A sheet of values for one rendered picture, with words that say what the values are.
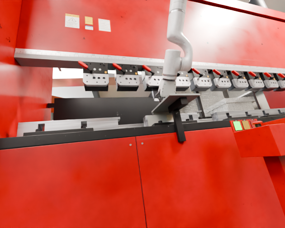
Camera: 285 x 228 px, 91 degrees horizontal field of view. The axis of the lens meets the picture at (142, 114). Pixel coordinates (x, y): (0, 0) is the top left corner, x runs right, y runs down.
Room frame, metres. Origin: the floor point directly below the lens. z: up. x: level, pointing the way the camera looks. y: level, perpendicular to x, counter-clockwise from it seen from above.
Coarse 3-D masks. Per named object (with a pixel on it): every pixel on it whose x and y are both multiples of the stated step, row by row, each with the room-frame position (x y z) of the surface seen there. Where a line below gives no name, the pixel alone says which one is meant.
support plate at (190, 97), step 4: (168, 96) 0.64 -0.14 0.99; (172, 96) 0.65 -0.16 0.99; (176, 96) 0.65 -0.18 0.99; (180, 96) 0.66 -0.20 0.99; (184, 96) 0.67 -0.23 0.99; (188, 96) 0.68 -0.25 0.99; (192, 96) 0.69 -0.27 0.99; (196, 96) 0.69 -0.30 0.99; (164, 100) 0.69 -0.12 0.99; (168, 100) 0.69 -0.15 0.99; (172, 100) 0.70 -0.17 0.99; (188, 100) 0.74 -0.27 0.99; (160, 104) 0.74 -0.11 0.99; (164, 104) 0.75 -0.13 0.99; (168, 104) 0.76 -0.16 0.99; (156, 108) 0.80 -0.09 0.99; (160, 108) 0.81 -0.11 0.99; (164, 108) 0.82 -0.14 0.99; (152, 112) 0.87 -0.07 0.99; (156, 112) 0.88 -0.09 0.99
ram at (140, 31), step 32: (32, 0) 0.63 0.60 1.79; (64, 0) 0.69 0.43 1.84; (96, 0) 0.76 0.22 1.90; (128, 0) 0.84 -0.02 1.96; (160, 0) 0.93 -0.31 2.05; (32, 32) 0.64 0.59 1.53; (64, 32) 0.69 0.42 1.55; (96, 32) 0.75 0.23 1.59; (128, 32) 0.83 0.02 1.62; (160, 32) 0.91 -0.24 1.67; (192, 32) 1.01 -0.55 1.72; (224, 32) 1.13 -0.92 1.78; (256, 32) 1.29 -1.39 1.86; (32, 64) 0.69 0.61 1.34; (64, 64) 0.73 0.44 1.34; (160, 64) 0.89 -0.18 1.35; (256, 64) 1.22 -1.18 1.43
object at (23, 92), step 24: (0, 0) 0.47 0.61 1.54; (0, 24) 0.50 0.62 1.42; (0, 48) 0.52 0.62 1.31; (0, 72) 0.55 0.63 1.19; (24, 72) 0.73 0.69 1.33; (48, 72) 1.11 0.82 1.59; (0, 96) 0.57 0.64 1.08; (24, 96) 0.76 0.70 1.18; (48, 96) 1.14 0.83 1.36; (0, 120) 0.59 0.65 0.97; (24, 120) 0.79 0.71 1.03; (48, 120) 1.18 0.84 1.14
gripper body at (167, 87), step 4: (164, 80) 0.73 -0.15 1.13; (168, 80) 0.72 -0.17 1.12; (160, 84) 0.75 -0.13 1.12; (164, 84) 0.73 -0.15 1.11; (168, 84) 0.74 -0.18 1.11; (172, 84) 0.75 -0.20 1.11; (160, 88) 0.76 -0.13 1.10; (164, 88) 0.75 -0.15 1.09; (168, 88) 0.76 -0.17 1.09; (172, 88) 0.76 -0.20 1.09; (160, 92) 0.77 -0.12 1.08; (164, 92) 0.77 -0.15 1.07; (168, 92) 0.77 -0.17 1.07; (172, 92) 0.78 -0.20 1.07; (164, 96) 0.78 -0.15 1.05
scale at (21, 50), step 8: (16, 48) 0.62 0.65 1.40; (72, 56) 0.71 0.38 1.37; (80, 56) 0.72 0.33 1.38; (88, 56) 0.74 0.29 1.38; (96, 56) 0.75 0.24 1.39; (104, 56) 0.77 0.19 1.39; (112, 56) 0.78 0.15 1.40; (120, 56) 0.80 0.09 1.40; (192, 64) 0.98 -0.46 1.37; (200, 64) 1.01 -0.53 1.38; (208, 64) 1.03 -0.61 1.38; (216, 64) 1.06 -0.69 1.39; (224, 64) 1.09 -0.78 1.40
